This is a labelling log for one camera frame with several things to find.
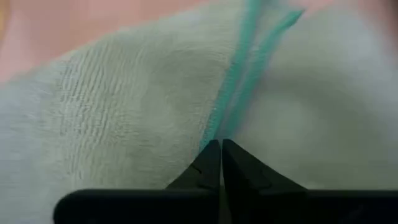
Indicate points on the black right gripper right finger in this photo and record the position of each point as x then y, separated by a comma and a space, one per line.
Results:
255, 199

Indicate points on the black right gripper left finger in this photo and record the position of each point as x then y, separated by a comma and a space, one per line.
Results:
192, 199

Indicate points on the pale green teal-edged towel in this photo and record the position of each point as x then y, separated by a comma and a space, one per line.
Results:
124, 109

